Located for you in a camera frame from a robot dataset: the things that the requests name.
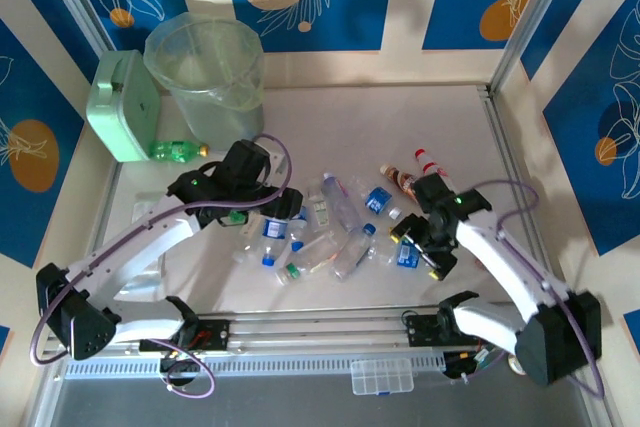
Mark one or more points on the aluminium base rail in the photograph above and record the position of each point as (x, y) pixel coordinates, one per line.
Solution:
(320, 332)

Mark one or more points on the tall clear bottle pink label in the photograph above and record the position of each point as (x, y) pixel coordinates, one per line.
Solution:
(342, 207)

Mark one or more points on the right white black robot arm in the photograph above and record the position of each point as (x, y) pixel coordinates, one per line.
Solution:
(500, 257)

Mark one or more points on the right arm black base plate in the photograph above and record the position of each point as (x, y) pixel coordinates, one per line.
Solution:
(420, 329)

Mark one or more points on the clear bottle green cap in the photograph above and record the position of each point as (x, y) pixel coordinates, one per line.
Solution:
(310, 257)

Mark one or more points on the small round shiny tin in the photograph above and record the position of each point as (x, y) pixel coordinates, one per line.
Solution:
(515, 366)

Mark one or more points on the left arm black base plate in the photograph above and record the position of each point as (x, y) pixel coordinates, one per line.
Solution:
(217, 334)

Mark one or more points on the clear bottle long white label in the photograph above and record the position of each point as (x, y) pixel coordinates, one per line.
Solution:
(248, 229)

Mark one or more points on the mint green carry case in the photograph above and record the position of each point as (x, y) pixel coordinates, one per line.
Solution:
(125, 107)

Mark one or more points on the clear plastic organizer box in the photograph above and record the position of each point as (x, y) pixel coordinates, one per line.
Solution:
(382, 377)

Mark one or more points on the large clear bottle blue cap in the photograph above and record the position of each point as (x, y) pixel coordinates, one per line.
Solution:
(350, 254)

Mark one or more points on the white bottle red cap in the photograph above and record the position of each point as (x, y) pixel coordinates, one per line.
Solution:
(425, 159)

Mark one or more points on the small crushed blue label bottle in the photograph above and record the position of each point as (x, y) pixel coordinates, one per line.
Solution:
(298, 234)

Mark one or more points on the brown drink bottle beige cap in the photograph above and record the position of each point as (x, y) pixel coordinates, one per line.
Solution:
(400, 179)

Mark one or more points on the mesh bin with plastic liner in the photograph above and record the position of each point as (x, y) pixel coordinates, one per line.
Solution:
(220, 112)

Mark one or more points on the aluminium side rail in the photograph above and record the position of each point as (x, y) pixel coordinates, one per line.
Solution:
(111, 187)
(494, 112)

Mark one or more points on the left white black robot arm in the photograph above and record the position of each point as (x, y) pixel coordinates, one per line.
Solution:
(130, 247)

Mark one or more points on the crushed bottle blue label white cap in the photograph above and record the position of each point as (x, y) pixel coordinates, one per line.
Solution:
(377, 199)

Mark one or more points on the clear bottle white green label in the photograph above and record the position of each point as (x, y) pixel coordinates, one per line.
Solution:
(320, 209)

